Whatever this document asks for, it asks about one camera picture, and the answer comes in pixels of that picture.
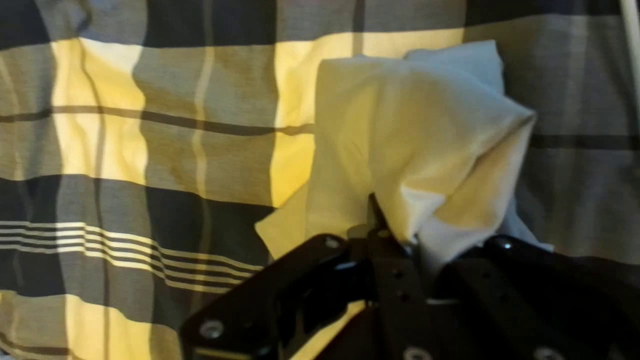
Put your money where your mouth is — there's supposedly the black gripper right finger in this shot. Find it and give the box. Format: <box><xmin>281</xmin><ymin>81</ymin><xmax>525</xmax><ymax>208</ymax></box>
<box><xmin>431</xmin><ymin>234</ymin><xmax>640</xmax><ymax>360</ymax></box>

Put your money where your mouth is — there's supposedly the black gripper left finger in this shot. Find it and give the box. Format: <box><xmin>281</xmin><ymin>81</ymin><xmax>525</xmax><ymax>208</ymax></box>
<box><xmin>178</xmin><ymin>191</ymin><xmax>435</xmax><ymax>360</ymax></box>

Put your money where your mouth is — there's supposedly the grey cloth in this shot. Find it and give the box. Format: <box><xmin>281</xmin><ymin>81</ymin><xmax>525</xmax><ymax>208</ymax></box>
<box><xmin>254</xmin><ymin>56</ymin><xmax>537</xmax><ymax>277</ymax></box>
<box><xmin>401</xmin><ymin>37</ymin><xmax>556</xmax><ymax>256</ymax></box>

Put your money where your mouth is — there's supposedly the plaid comforter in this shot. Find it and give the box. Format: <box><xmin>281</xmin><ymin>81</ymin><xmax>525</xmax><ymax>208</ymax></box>
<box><xmin>0</xmin><ymin>0</ymin><xmax>640</xmax><ymax>360</ymax></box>

